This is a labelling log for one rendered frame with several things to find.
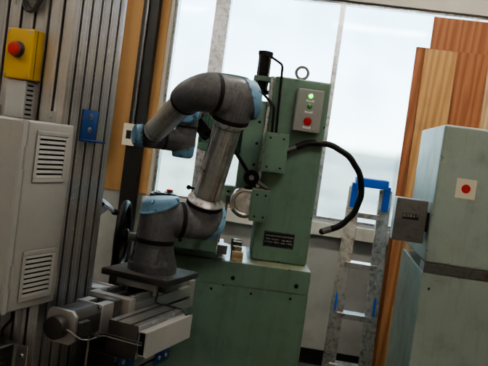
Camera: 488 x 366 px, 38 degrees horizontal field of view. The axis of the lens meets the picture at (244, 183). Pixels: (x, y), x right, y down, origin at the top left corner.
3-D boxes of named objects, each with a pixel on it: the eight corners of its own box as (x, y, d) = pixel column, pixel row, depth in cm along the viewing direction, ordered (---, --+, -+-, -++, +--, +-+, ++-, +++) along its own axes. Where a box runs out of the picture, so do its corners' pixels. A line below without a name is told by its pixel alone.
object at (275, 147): (259, 170, 272) (265, 131, 272) (282, 173, 273) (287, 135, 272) (260, 171, 264) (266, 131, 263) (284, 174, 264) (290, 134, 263)
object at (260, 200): (247, 218, 273) (252, 187, 273) (266, 220, 274) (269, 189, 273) (248, 220, 264) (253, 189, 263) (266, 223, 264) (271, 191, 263)
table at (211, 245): (151, 222, 313) (153, 209, 313) (219, 231, 314) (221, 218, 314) (131, 241, 253) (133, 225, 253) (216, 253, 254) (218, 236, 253)
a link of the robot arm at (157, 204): (131, 233, 220) (136, 191, 219) (171, 236, 226) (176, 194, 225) (142, 240, 209) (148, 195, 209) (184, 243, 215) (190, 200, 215)
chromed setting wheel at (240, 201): (226, 216, 273) (231, 184, 273) (258, 219, 273) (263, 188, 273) (226, 216, 270) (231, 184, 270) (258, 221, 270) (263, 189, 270)
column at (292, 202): (248, 250, 297) (271, 80, 293) (301, 257, 297) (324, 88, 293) (250, 259, 274) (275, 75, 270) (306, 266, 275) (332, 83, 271)
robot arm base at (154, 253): (161, 277, 208) (165, 244, 208) (118, 267, 214) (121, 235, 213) (184, 271, 222) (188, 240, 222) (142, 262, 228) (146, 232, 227)
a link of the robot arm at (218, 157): (166, 226, 227) (210, 66, 207) (209, 229, 234) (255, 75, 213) (176, 245, 217) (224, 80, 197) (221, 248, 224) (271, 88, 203)
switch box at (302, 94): (291, 130, 272) (297, 88, 271) (316, 133, 272) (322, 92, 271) (293, 130, 265) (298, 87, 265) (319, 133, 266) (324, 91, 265)
